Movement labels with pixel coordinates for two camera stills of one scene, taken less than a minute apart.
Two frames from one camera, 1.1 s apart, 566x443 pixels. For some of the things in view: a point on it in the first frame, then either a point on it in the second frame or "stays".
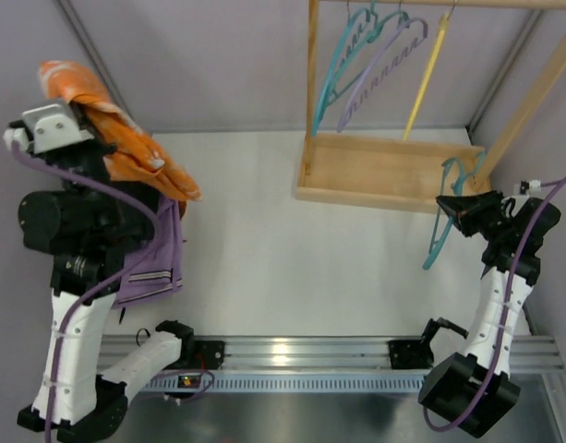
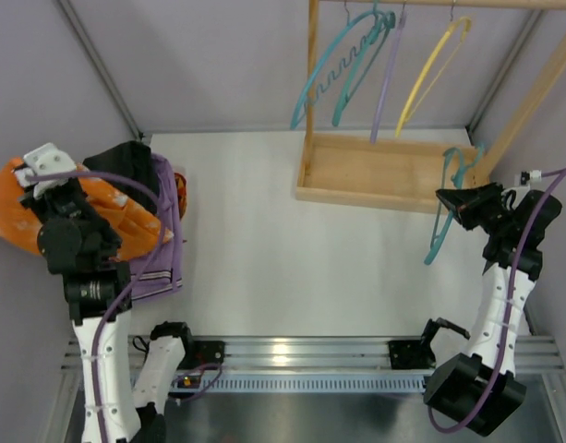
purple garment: [157, 268] stays
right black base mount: [410, 354] stays
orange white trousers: [135, 152] → [134, 231]
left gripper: [86, 154] → [48, 196]
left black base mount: [209, 354] stays
